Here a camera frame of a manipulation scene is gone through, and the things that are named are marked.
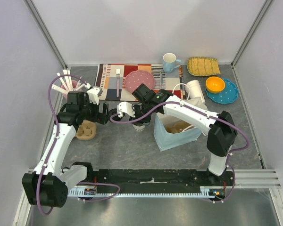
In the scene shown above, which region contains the pink straw holder cup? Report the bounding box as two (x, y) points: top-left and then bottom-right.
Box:
(60, 80), (80, 99)

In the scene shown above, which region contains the pink handled fork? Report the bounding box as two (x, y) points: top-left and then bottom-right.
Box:
(116, 68), (121, 97)

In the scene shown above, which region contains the colourful patchwork placemat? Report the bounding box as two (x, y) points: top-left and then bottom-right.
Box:
(95, 64), (187, 101)

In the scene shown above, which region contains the blue white paper bag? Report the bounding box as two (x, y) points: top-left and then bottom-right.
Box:
(154, 113), (202, 151)

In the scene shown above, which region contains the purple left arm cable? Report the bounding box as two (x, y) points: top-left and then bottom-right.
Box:
(36, 74), (121, 216)

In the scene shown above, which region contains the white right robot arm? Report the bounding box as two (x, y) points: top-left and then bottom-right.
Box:
(130, 84), (237, 186)

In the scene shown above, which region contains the white paper coffee cup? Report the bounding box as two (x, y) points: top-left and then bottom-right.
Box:
(133, 124), (145, 132)

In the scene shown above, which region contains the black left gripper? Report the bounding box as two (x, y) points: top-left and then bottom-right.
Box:
(79, 97), (110, 125)

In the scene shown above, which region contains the white paper cup stack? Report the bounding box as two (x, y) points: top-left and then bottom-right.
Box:
(186, 80), (206, 104)

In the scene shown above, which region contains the brown cardboard cup carrier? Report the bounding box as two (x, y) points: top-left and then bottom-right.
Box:
(165, 121), (193, 134)

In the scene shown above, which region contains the pink handled table knife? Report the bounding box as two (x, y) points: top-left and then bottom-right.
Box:
(159, 72), (163, 90)

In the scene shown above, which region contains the yellow woven tray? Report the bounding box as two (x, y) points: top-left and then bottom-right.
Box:
(187, 56), (221, 77)

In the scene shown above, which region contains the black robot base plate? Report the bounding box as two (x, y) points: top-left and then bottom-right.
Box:
(84, 169), (233, 194)

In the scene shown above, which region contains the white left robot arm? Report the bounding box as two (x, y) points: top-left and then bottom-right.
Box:
(22, 87), (108, 208)

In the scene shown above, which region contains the light blue mug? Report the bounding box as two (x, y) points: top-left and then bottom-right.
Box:
(163, 53), (182, 73)

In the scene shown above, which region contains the pink polka dot plate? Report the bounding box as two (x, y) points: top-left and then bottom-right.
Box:
(124, 70), (155, 93)

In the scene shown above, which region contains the blue polka dot plate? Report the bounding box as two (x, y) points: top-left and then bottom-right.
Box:
(206, 78), (239, 105)

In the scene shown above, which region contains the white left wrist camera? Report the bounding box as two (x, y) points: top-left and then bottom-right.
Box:
(87, 86), (103, 105)

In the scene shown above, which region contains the yellow bowl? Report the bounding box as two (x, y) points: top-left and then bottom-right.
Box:
(205, 76), (225, 94)

